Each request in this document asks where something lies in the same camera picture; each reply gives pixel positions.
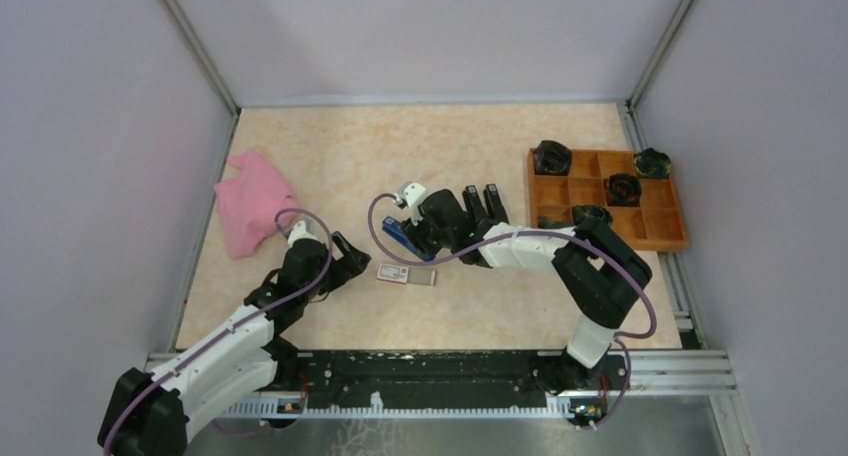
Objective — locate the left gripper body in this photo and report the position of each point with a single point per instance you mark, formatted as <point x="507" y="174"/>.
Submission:
<point x="323" y="265"/>

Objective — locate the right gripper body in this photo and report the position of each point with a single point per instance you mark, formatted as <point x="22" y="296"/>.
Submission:
<point x="426" y="237"/>

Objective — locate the blue stapler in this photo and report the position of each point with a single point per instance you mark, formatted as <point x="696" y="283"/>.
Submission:
<point x="393" y="228"/>

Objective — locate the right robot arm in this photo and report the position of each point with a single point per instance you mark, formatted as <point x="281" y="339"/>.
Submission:
<point x="602" y="273"/>

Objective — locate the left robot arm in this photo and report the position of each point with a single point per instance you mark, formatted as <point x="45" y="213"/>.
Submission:
<point x="159" y="412"/>

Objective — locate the pink cloth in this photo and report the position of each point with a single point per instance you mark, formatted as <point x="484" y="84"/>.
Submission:
<point x="248" y="203"/>

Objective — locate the dark rolled fabric top-left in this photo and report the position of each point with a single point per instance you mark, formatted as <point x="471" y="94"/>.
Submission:
<point x="552" y="158"/>

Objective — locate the dark rolled fabric lower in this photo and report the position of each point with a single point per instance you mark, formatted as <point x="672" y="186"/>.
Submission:
<point x="576" y="216"/>

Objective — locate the dark rolled fabric centre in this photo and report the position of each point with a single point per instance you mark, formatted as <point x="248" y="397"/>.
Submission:
<point x="623" y="190"/>

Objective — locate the orange wooden compartment tray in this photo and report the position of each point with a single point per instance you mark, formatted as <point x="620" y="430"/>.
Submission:
<point x="656" y="223"/>

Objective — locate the dark rolled fabric top-right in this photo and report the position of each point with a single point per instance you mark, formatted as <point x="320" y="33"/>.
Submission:
<point x="652" y="164"/>

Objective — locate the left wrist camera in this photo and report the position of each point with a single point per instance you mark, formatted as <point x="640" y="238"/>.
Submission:
<point x="301" y="230"/>

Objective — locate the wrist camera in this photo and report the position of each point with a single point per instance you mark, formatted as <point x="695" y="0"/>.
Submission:
<point x="301" y="230"/>
<point x="410" y="196"/>

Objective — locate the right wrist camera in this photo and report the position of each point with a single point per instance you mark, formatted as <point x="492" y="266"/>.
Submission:
<point x="410" y="196"/>

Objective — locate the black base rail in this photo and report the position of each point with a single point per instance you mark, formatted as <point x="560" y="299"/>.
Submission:
<point x="443" y="380"/>

